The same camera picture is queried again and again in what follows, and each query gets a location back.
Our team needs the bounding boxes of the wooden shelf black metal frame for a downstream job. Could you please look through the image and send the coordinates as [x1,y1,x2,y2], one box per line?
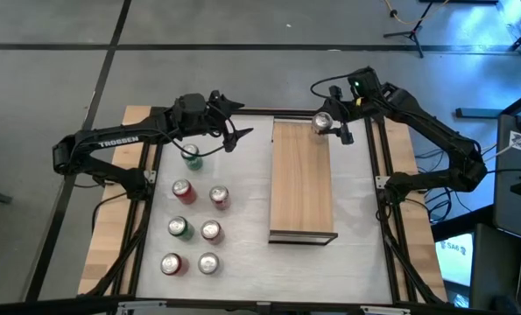
[267,115,339,246]

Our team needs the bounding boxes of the silver Diet Coke can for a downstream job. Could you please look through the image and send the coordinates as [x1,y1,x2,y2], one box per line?
[311,111,334,137]
[197,251,222,277]

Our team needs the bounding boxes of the white SA6 sign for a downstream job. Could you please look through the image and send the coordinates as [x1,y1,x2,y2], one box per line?
[434,233,475,288]

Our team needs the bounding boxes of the black tripod stand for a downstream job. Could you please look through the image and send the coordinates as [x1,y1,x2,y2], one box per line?
[382,0,439,59]

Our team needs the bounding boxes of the black side desk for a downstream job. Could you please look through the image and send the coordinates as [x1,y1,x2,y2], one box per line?
[468,222,521,315]

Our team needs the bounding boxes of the red can black script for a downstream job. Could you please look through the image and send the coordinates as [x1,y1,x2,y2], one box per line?
[171,178,198,206]
[159,252,190,277]

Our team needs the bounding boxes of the yellow cable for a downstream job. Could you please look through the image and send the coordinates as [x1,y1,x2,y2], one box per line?
[383,0,450,26]

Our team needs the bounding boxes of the black aluminium table frame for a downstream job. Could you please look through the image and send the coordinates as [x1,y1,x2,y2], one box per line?
[78,98,447,307]

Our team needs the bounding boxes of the red Coke can white script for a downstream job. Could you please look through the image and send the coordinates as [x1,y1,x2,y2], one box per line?
[200,219,225,246]
[209,185,232,212]

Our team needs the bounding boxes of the black desk foot bar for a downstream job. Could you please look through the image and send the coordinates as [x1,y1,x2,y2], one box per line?
[454,107,509,120]

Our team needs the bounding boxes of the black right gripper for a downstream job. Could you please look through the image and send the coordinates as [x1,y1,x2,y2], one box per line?
[318,85,377,146]

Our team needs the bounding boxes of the floor cable bundle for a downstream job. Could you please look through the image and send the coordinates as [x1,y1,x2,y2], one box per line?
[415,146,502,224]

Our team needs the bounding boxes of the silver aluminium bracket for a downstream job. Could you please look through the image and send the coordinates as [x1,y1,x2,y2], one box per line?
[359,305,412,315]
[116,300,168,315]

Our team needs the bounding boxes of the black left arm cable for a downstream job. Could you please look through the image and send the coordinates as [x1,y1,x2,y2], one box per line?
[91,191,132,235]

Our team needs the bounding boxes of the green Sprite can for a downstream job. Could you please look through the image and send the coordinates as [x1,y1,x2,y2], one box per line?
[180,143,204,172]
[167,215,195,242]

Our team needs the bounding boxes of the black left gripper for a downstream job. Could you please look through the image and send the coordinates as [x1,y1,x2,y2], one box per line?
[205,89,255,154]

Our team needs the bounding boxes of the white glossy table board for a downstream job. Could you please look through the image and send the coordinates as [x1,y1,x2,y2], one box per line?
[136,112,395,305]

